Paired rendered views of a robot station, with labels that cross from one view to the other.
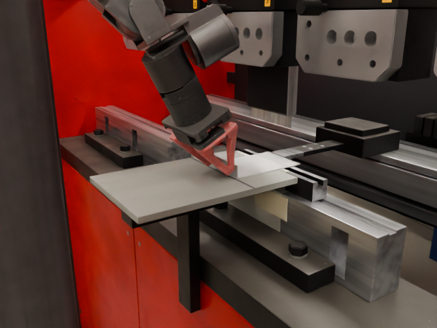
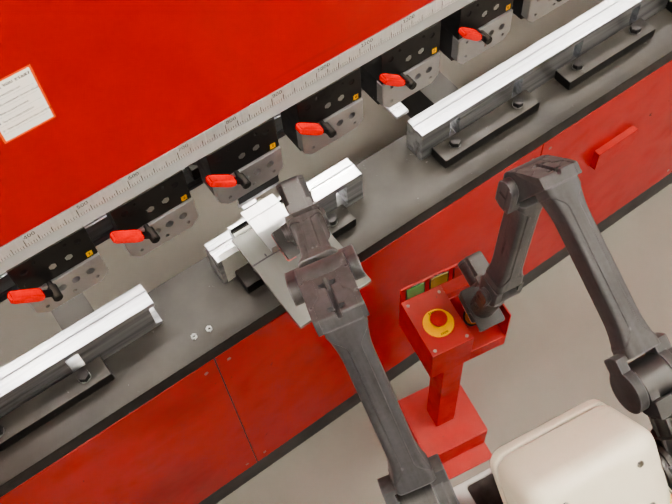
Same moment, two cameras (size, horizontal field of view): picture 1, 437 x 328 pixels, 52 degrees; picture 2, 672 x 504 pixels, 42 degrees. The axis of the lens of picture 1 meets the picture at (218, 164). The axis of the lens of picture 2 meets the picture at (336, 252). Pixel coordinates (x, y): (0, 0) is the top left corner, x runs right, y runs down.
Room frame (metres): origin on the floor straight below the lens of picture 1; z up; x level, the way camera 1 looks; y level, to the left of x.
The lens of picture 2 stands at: (0.52, 0.99, 2.58)
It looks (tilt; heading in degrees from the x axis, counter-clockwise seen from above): 59 degrees down; 273
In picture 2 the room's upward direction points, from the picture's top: 6 degrees counter-clockwise
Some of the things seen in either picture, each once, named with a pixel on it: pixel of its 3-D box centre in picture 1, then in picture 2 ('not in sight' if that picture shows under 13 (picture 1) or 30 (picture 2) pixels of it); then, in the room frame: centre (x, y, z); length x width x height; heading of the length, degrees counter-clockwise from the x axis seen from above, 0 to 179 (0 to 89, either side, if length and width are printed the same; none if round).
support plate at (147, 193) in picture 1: (193, 179); (300, 260); (0.65, 0.04, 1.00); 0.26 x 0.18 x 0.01; 124
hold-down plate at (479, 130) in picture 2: not in sight; (486, 128); (0.20, -0.37, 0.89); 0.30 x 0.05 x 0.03; 34
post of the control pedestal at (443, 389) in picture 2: not in sight; (445, 378); (0.32, 0.07, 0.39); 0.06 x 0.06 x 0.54; 24
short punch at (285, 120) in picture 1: (270, 94); (255, 182); (0.73, -0.09, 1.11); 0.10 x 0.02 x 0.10; 34
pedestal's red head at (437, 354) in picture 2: not in sight; (453, 317); (0.32, 0.07, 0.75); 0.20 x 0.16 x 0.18; 24
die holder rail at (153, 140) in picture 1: (137, 137); (48, 367); (1.19, 0.22, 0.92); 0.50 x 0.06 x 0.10; 34
